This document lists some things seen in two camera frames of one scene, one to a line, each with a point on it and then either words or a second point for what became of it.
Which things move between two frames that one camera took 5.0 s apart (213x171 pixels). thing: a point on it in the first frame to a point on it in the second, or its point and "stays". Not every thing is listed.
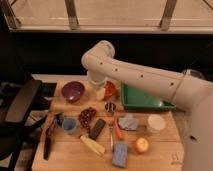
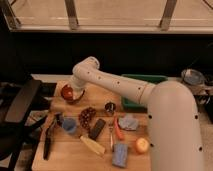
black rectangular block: (97, 129) stays
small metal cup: (110, 108) stays
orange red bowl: (110, 90) to (67, 92)
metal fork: (111, 136) stays
